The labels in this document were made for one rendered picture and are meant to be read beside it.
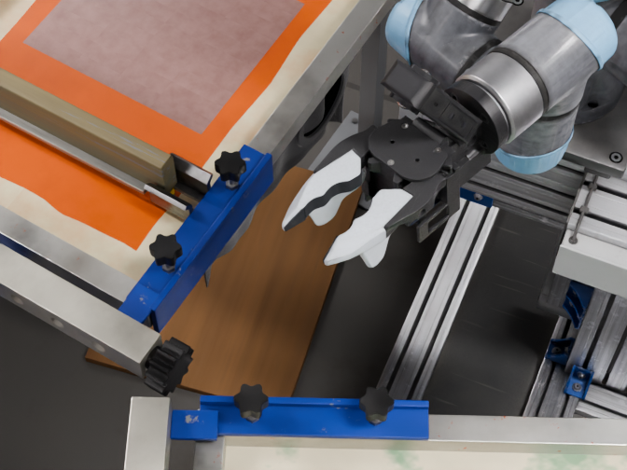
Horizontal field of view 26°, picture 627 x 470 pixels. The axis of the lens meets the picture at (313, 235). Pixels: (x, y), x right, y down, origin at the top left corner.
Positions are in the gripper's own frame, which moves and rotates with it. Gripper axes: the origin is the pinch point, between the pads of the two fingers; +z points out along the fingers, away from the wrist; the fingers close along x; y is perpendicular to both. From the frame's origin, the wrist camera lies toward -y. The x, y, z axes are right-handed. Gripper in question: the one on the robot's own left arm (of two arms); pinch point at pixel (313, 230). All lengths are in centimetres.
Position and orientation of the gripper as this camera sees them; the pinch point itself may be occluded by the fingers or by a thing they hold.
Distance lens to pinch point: 113.2
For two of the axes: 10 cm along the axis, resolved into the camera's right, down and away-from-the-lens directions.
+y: 0.9, 5.9, 8.0
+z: -7.3, 5.9, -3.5
